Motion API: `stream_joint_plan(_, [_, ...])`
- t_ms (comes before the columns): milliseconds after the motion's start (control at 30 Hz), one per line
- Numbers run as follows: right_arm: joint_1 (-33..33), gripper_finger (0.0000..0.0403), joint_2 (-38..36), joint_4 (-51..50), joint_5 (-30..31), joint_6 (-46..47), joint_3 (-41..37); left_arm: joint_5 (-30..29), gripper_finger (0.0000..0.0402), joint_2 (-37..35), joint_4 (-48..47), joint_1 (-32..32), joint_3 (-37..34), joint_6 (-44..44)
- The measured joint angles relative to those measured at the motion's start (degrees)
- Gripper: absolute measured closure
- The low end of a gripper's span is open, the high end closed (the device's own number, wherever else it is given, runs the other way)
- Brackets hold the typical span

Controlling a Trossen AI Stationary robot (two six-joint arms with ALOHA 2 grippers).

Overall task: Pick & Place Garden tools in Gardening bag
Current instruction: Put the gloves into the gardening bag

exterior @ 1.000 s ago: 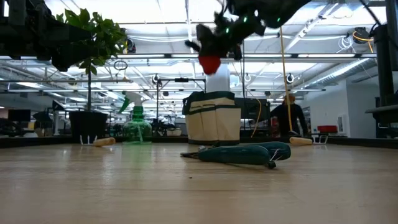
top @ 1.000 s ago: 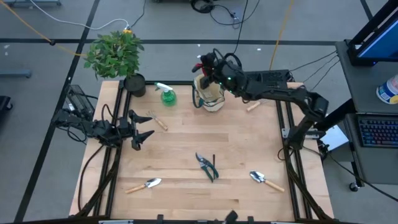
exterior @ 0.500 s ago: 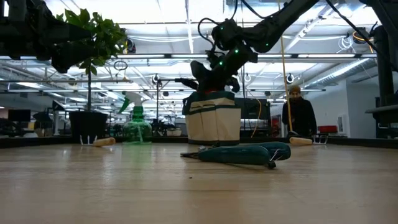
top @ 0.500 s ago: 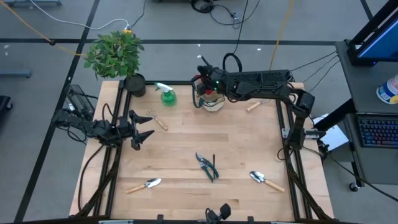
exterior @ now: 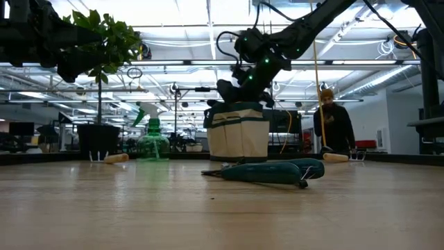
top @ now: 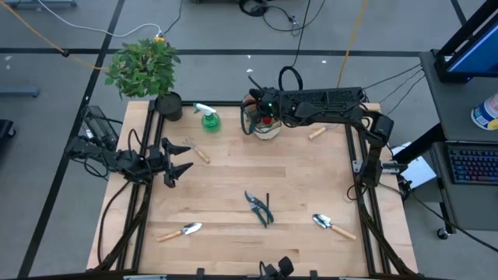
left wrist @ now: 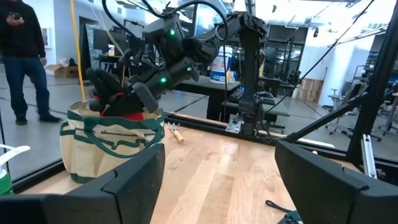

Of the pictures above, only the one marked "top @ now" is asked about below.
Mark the right arm's black gripper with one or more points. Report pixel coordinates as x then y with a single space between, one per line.
288 110

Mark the left arm's black gripper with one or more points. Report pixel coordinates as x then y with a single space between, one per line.
168 163

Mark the green spray bottle white nozzle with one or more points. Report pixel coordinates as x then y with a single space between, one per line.
211 122

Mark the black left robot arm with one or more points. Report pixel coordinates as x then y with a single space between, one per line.
116 159

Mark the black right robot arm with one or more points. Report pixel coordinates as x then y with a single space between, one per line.
330 103

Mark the beige green gardening bag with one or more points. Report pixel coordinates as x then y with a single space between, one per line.
268 133

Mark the green potted plant black pot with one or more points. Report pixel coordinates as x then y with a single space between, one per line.
142 70

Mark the white sheet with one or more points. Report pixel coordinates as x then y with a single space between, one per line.
420 173

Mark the grey equipment cart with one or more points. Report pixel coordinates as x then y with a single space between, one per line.
451 109

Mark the computer keyboard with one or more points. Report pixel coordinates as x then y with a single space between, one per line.
472 163

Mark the black monitor blue screen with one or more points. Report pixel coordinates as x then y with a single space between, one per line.
478 50

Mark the white blue wipes tub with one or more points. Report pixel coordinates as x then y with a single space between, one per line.
486 114

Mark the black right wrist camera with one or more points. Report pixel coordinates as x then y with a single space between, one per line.
273 107

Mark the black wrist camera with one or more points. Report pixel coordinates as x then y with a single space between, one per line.
155 159
273 107

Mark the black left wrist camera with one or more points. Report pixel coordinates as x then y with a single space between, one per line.
155 159

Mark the black aluminium table frame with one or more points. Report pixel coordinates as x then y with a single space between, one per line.
229 103

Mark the black table-level camera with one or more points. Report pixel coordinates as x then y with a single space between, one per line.
285 266

